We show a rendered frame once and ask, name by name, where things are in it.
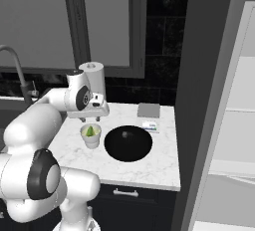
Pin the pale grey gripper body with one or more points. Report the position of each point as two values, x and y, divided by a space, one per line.
94 111

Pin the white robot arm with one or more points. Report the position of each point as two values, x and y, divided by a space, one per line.
31 175

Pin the yellow-green lemon slice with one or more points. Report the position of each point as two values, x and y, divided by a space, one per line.
89 130

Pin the white glass of lemonade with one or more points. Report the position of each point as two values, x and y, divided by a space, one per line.
91 141

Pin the grey ice cube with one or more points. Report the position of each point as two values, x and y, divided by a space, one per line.
125 134

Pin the black bowl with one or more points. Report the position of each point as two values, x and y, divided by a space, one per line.
132 148

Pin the grey fridge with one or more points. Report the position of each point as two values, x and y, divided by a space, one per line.
215 109

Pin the white paper towel roll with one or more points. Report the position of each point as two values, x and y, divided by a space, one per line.
97 79

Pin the grey flat box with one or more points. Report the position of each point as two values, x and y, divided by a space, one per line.
149 110

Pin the white packet with blue print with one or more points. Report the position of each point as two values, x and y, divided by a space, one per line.
151 126

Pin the dark sink basin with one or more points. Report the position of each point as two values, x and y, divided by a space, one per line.
13 115

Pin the grey curved tap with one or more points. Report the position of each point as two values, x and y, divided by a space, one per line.
16 64

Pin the grey framed window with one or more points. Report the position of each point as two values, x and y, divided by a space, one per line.
106 22

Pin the dark drawer front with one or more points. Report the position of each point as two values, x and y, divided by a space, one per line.
156 196

